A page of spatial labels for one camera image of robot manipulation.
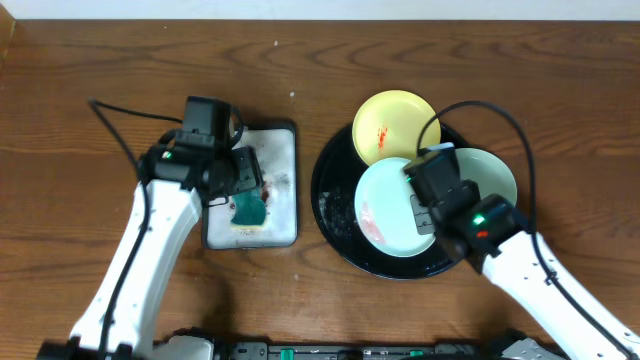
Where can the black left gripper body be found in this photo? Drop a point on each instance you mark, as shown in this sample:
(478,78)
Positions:
(248,170)

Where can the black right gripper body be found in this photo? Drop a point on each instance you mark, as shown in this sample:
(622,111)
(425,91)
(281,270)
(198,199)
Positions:
(470,192)

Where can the light green plate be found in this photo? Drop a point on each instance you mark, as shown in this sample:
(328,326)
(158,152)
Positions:
(489,172)
(388,212)

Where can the green yellow sponge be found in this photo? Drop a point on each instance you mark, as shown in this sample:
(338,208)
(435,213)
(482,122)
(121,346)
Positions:
(250,210)

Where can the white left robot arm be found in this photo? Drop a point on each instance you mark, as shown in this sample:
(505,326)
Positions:
(120,321)

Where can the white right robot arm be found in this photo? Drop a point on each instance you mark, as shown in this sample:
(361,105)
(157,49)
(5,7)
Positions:
(502,245)

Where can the rectangular black sponge tray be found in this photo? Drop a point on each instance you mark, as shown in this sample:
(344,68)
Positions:
(275,147)

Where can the round black tray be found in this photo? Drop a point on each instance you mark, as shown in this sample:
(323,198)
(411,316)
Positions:
(333,185)

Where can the yellow plate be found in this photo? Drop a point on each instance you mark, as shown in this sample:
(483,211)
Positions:
(389,123)

